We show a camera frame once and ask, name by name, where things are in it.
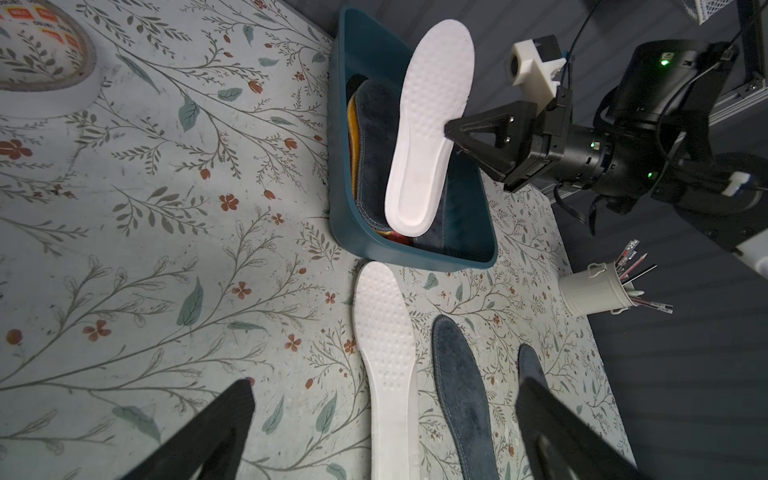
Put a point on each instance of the yellow fleece insole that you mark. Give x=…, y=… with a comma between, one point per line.
x=354, y=142

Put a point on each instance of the patterned tape roll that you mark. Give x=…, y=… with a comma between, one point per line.
x=49, y=64

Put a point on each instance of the white wire mesh basket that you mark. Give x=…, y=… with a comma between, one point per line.
x=701, y=11

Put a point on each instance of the teal plastic storage box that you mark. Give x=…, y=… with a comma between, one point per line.
x=366, y=49

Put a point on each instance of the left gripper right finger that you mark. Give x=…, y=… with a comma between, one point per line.
x=559, y=445

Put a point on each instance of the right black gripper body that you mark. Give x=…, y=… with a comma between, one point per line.
x=653, y=128

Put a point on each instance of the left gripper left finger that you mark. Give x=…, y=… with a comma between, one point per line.
x=210, y=446

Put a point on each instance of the white insole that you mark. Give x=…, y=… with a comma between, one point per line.
x=385, y=338
x=435, y=91

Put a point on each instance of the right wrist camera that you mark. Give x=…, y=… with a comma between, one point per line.
x=534, y=67

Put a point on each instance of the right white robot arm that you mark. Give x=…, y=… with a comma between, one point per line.
x=733, y=213

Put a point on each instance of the white pen cup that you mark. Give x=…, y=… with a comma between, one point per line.
x=609, y=287

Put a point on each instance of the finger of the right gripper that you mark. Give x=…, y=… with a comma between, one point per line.
x=508, y=163
x=507, y=125

